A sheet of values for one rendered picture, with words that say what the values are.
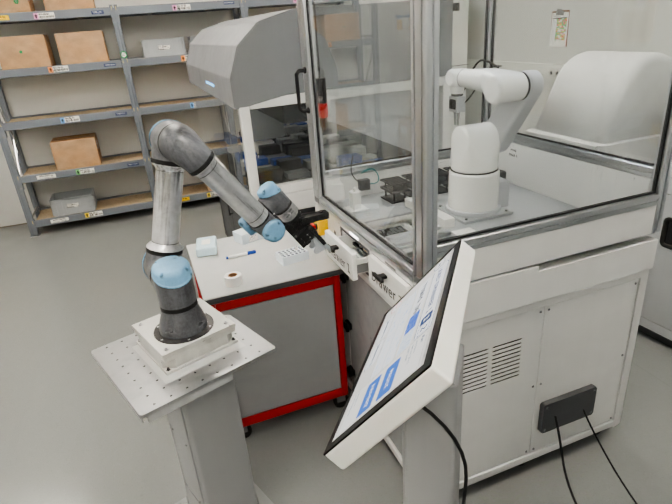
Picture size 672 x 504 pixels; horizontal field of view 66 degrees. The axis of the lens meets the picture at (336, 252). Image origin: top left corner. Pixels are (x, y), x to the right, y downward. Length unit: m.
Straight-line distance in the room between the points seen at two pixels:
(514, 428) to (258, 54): 1.95
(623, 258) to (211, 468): 1.61
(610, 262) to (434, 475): 1.08
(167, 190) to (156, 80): 4.35
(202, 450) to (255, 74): 1.66
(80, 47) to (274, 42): 3.19
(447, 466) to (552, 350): 0.93
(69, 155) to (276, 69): 3.41
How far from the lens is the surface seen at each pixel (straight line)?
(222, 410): 1.86
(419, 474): 1.27
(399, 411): 0.91
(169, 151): 1.58
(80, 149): 5.67
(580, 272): 1.94
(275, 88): 2.63
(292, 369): 2.34
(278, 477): 2.34
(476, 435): 2.06
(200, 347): 1.70
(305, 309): 2.21
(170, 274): 1.62
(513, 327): 1.86
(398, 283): 1.68
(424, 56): 1.38
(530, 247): 1.74
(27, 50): 5.62
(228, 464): 2.01
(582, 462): 2.47
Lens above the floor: 1.70
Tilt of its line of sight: 24 degrees down
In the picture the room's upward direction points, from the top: 4 degrees counter-clockwise
